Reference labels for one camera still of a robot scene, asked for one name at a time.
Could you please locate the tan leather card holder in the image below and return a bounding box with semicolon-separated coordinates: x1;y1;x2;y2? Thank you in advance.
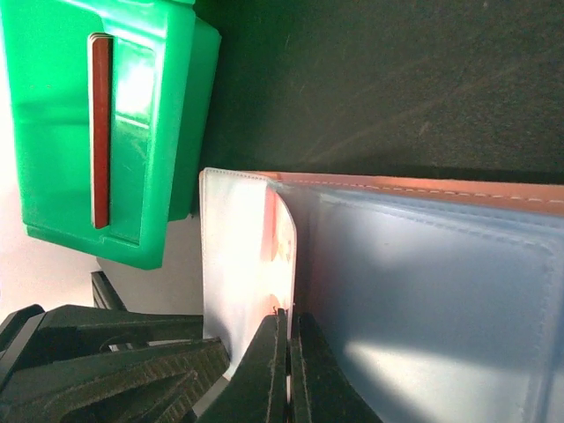
199;168;563;422

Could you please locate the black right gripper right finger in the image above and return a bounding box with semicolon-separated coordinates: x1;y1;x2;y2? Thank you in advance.
290;313;381;423

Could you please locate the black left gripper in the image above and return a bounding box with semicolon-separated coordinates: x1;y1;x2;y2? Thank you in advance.
1;305;229;422

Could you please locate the left green plastic bin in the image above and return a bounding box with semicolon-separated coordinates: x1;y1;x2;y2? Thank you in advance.
1;1;220;270

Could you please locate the red white card stack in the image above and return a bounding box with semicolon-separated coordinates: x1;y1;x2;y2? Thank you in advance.
87;33;113;229

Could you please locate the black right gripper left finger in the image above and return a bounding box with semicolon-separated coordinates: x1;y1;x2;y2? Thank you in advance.
197;308;288;423

